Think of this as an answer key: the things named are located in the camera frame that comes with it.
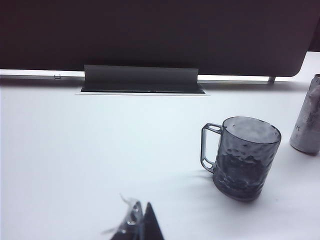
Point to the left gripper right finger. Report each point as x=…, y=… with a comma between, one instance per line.
x=151, y=227

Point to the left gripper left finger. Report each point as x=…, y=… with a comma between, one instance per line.
x=132, y=225

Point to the silver metal drink can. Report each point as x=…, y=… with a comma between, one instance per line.
x=305, y=130

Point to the dark transparent plastic mug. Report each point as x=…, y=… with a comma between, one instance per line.
x=240, y=170

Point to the metal partition support foot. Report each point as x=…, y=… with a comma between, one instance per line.
x=271, y=79

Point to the grey desk partition panel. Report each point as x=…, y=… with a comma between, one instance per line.
x=150, y=32

